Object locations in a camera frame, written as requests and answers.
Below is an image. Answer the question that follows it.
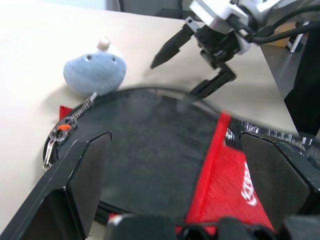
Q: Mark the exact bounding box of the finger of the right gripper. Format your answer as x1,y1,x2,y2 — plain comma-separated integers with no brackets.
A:
149,16,201,70
189,62,237,100

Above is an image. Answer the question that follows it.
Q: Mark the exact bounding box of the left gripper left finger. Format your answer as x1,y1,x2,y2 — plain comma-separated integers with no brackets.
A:
0,130,113,240

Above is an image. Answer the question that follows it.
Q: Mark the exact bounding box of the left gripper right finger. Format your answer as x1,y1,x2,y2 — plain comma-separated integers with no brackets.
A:
238,130,320,230

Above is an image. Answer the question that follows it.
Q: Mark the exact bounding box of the black zip pouch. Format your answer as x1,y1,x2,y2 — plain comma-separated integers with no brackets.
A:
43,86,320,236

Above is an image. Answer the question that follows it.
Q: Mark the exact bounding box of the black rubber table tennis paddle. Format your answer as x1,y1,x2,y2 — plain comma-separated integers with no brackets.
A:
72,87,226,221

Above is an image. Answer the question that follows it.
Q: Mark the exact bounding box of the white ball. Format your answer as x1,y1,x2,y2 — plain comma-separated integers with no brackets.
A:
62,35,128,118

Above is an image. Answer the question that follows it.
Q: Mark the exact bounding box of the black upright panel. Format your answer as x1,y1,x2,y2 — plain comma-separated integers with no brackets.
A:
283,22,320,135

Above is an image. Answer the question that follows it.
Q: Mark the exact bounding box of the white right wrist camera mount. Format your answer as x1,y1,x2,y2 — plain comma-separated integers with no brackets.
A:
188,0,252,56

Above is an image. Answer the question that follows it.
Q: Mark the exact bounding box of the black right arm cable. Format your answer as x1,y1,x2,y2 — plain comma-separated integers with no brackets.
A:
246,4,320,45

